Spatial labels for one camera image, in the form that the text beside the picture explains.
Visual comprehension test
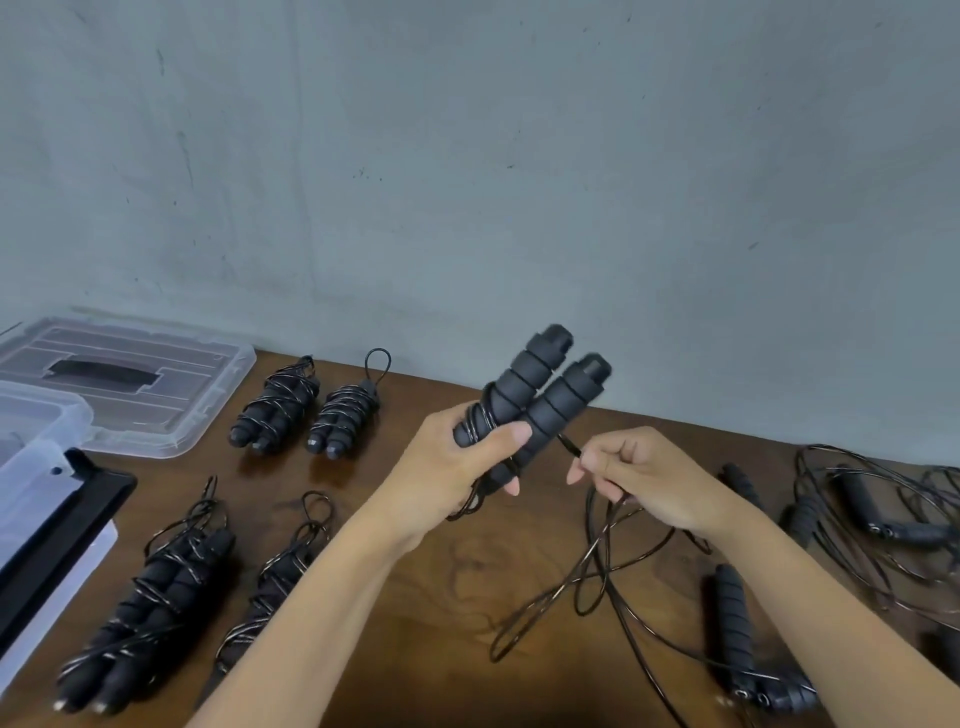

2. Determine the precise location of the clear plastic storage box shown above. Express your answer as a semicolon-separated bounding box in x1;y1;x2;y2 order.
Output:
0;378;121;680

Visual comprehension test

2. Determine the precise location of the person's left hand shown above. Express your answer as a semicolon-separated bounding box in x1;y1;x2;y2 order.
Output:
372;404;534;555

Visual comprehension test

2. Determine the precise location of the wrapped black jump rope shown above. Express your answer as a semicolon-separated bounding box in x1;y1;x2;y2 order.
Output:
214;491;336;678
54;475;238;716
228;355;323;456
305;348;392;461

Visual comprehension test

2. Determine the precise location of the person's left forearm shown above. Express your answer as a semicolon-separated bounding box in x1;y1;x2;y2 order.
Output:
183;511;423;728

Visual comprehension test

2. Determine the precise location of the black foam-handled jump rope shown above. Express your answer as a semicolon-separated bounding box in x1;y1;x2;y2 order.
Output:
445;324;721;728

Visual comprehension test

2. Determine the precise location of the black flat tablet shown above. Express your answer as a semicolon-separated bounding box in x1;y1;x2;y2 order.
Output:
0;447;139;655

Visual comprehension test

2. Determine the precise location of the person's right hand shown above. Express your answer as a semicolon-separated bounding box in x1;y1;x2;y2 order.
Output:
566;426;727;535

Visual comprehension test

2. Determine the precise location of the person's right forearm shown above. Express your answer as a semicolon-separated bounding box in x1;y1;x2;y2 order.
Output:
688;487;960;728

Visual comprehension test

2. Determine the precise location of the clear plastic box lid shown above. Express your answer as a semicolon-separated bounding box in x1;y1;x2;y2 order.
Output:
0;314;258;461

